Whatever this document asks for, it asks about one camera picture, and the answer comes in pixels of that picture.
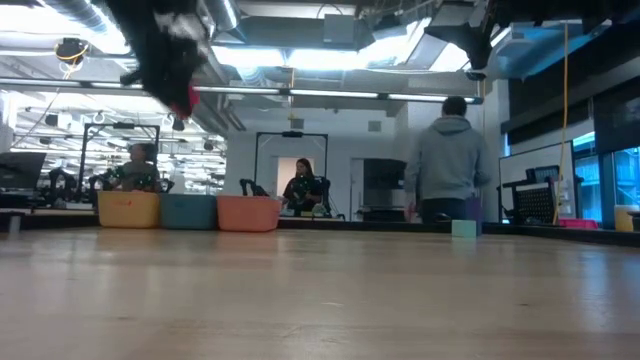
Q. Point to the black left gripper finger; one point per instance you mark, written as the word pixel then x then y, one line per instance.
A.
pixel 186 90
pixel 167 92

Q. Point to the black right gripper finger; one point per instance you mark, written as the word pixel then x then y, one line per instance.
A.
pixel 450 34

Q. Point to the purple rectangular block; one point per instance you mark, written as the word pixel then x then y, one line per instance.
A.
pixel 479 215

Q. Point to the light green cube block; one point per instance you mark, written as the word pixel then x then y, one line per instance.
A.
pixel 464 229

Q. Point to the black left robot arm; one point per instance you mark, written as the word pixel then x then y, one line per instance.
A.
pixel 150 10

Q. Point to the background black robot arm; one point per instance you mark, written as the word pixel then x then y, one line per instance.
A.
pixel 252 187
pixel 327 195

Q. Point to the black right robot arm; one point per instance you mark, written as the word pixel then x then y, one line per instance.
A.
pixel 525 7

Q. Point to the person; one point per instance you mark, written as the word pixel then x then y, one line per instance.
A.
pixel 447 160
pixel 301 187
pixel 135 172

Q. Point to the whiteboard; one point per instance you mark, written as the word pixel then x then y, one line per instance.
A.
pixel 530 157

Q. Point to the teal plastic bin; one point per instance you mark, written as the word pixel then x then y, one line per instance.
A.
pixel 189 212

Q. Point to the yellow plastic bin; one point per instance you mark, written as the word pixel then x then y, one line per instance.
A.
pixel 128 210

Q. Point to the long ceiling light bar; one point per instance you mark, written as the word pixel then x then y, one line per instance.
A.
pixel 330 93

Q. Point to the orange plastic bin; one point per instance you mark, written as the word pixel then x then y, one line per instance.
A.
pixel 248 214

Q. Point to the black cabinet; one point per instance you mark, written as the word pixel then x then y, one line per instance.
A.
pixel 382 175

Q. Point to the black perforated panel stand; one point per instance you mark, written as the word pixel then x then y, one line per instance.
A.
pixel 537 202

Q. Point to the black computer monitor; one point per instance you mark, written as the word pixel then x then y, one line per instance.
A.
pixel 20 170

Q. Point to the red plastic container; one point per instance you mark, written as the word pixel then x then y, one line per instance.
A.
pixel 577 224

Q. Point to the small white cup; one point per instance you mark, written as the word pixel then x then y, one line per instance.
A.
pixel 14 225

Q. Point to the yellow plastic container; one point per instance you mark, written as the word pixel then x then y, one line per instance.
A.
pixel 625 220

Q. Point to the black gantry frame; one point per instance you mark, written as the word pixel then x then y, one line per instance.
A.
pixel 120 125
pixel 292 134

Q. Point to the black aluminium table frame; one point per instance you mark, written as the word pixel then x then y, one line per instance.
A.
pixel 375 226

